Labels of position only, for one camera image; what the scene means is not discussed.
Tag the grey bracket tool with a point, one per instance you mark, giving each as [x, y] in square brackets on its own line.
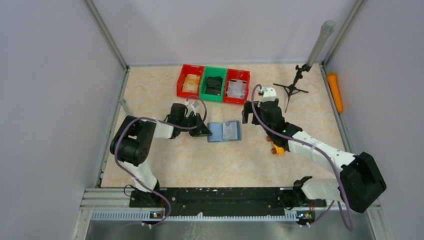
[125, 107]

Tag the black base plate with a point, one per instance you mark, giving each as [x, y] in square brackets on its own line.
[224, 201]

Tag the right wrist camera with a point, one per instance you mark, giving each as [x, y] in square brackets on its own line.
[267, 93]

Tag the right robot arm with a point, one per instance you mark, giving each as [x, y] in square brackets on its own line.
[358, 180]

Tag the orange flashlight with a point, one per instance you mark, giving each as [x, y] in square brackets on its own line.
[332, 81]

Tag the red bin with clear bags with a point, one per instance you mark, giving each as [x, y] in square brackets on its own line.
[236, 86]

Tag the black mini tripod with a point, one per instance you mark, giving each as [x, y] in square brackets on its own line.
[292, 89]

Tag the green plastic bin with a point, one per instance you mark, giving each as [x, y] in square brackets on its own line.
[212, 71]

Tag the red bin with orange items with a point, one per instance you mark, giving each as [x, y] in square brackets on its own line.
[188, 82]

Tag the white VIP card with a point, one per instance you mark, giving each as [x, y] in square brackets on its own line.
[231, 131]

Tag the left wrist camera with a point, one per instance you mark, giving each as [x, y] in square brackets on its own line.
[191, 107]

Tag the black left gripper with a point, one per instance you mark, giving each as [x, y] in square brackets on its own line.
[201, 130]

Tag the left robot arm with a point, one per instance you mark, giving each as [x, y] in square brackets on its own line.
[132, 142]

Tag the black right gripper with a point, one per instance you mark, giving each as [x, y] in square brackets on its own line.
[248, 109]

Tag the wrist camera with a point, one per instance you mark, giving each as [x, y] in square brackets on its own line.
[191, 107]
[267, 93]

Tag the aluminium frame rail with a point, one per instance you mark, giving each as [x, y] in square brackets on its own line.
[116, 202]

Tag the teal card holder wallet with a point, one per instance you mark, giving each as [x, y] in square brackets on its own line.
[216, 130]

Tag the grey cylinder on tripod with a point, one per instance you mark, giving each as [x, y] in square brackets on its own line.
[325, 32]

